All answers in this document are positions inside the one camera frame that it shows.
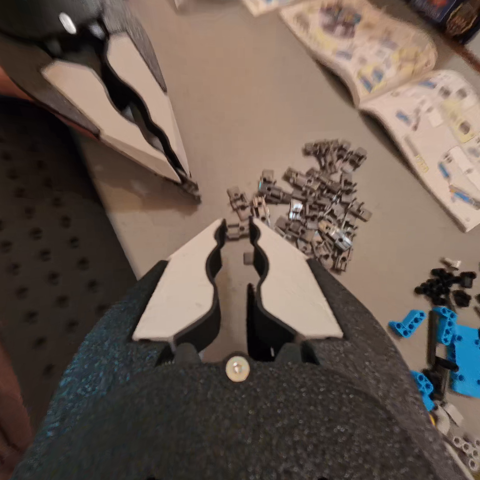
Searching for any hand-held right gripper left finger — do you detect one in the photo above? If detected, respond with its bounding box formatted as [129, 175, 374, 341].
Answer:
[132, 218, 227, 345]

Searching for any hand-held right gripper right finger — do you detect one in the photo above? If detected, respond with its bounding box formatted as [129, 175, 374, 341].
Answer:
[248, 217, 344, 343]

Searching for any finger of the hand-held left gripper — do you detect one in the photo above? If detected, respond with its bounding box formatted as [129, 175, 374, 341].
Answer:
[41, 61, 183, 184]
[106, 33, 191, 178]

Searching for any grey track link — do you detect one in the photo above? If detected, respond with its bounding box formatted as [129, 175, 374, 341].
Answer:
[226, 222, 251, 241]

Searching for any pile of grey track pieces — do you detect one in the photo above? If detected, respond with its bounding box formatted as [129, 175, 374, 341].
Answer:
[226, 139, 373, 274]

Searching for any grey track chain segment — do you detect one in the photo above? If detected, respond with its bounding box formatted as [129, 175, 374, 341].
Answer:
[176, 169, 201, 203]

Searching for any grey desk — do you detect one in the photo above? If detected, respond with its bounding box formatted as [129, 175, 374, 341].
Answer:
[71, 0, 480, 480]

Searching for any black perforated foam pad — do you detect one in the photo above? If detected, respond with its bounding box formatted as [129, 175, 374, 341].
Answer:
[0, 95, 140, 443]

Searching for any blue sticker sheet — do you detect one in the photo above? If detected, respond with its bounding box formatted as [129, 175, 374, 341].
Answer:
[242, 0, 301, 17]

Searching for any instruction manual booklet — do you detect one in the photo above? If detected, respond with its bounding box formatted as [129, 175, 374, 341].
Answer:
[279, 0, 480, 233]

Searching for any toy kit box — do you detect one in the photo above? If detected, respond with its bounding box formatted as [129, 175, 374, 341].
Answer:
[407, 0, 480, 44]

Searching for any blue toy frame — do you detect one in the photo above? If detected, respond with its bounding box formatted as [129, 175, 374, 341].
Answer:
[427, 307, 480, 399]

